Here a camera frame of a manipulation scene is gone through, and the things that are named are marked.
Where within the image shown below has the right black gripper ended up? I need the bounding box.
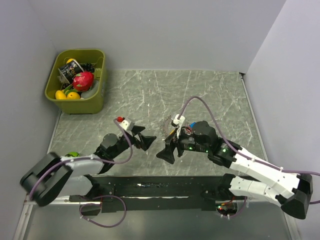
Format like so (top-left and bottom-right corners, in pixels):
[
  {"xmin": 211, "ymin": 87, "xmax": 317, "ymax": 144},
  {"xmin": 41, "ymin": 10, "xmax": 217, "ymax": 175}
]
[{"xmin": 156, "ymin": 125, "xmax": 210, "ymax": 164}]

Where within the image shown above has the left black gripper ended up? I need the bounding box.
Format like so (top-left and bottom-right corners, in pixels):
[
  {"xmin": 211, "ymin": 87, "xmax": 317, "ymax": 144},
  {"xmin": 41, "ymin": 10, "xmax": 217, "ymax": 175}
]
[{"xmin": 110, "ymin": 125, "xmax": 156, "ymax": 159}]

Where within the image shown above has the blue tag key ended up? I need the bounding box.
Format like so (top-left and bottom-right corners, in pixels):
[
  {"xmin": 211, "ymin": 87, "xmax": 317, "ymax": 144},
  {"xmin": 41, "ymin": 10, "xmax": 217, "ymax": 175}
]
[{"xmin": 189, "ymin": 122, "xmax": 196, "ymax": 128}]

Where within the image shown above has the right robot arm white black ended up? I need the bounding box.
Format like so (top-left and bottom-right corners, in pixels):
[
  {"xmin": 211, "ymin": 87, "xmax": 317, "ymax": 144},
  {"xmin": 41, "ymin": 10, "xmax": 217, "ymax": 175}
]
[{"xmin": 156, "ymin": 121, "xmax": 313, "ymax": 220}]

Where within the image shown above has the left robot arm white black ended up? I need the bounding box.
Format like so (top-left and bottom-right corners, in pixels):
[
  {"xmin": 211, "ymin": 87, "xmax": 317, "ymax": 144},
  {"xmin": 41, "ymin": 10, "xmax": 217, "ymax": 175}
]
[{"xmin": 19, "ymin": 126, "xmax": 156, "ymax": 207}]

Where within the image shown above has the olive green plastic bin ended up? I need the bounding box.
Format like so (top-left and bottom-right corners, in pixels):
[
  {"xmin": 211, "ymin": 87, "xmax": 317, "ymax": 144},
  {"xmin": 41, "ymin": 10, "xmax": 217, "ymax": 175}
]
[{"xmin": 44, "ymin": 48, "xmax": 107, "ymax": 114}]

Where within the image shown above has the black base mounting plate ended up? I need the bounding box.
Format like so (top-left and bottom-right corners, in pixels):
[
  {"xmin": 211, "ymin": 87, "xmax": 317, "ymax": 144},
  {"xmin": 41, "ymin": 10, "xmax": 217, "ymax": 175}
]
[{"xmin": 69, "ymin": 174, "xmax": 244, "ymax": 213}]

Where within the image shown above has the green ball toy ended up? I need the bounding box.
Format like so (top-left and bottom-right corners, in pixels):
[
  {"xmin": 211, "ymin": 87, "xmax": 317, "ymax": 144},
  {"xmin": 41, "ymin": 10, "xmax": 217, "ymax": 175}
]
[{"xmin": 65, "ymin": 151, "xmax": 80, "ymax": 158}]

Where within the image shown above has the red dragon fruit toy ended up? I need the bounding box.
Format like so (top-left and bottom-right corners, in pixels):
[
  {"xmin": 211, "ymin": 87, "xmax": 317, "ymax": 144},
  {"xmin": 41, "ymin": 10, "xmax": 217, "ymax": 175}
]
[{"xmin": 72, "ymin": 71, "xmax": 94, "ymax": 92}]

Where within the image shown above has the yellow mango toy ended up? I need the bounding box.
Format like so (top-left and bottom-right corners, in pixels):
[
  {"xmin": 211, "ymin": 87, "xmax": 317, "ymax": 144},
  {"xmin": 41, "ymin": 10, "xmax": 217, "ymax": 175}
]
[{"xmin": 66, "ymin": 92, "xmax": 81, "ymax": 100}]

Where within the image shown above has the yellow lemon toy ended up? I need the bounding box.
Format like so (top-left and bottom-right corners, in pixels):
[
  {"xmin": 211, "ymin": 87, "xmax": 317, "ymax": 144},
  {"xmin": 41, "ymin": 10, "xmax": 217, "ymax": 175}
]
[{"xmin": 55, "ymin": 90, "xmax": 67, "ymax": 100}]

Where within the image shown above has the black printed paper cup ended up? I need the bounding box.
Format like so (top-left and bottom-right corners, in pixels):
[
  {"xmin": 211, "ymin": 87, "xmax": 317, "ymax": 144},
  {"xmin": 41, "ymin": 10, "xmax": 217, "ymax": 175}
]
[{"xmin": 58, "ymin": 60, "xmax": 84, "ymax": 84}]

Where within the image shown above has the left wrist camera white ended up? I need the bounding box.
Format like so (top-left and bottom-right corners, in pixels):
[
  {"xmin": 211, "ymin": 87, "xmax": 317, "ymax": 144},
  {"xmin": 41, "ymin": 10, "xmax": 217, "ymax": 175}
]
[{"xmin": 116, "ymin": 116, "xmax": 135, "ymax": 131}]

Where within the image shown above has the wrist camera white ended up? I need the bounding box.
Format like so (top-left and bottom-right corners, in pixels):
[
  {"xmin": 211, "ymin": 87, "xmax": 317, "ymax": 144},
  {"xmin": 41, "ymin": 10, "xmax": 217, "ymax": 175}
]
[
  {"xmin": 171, "ymin": 114, "xmax": 186, "ymax": 139},
  {"xmin": 116, "ymin": 116, "xmax": 135, "ymax": 131}
]

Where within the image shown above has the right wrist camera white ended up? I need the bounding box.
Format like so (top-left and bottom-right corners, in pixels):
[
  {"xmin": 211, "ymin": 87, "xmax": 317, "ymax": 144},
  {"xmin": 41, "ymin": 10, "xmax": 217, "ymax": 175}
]
[{"xmin": 171, "ymin": 114, "xmax": 186, "ymax": 139}]

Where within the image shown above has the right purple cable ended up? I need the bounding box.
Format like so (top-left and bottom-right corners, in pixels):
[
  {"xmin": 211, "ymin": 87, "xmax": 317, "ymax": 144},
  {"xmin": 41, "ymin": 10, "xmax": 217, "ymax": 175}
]
[{"xmin": 178, "ymin": 96, "xmax": 320, "ymax": 219}]

